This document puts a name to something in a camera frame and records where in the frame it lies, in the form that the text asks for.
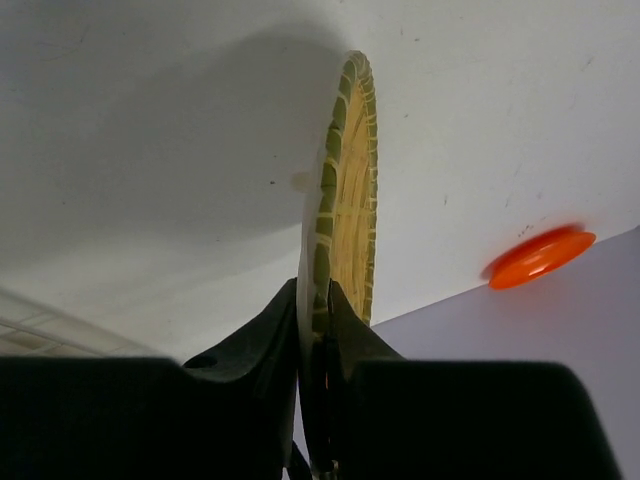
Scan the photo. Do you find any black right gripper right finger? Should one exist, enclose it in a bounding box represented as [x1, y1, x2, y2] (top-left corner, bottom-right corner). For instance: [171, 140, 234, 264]
[327, 283, 621, 479]

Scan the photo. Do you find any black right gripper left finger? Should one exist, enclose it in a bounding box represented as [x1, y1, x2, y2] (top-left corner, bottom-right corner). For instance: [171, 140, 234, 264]
[1, 280, 300, 479]

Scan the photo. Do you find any yellow woven pattern plate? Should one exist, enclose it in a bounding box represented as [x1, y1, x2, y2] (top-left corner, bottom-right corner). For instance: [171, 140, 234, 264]
[295, 48, 381, 346]

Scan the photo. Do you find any orange plastic plate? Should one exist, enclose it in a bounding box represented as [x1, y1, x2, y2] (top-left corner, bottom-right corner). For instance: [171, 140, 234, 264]
[481, 224, 597, 290]

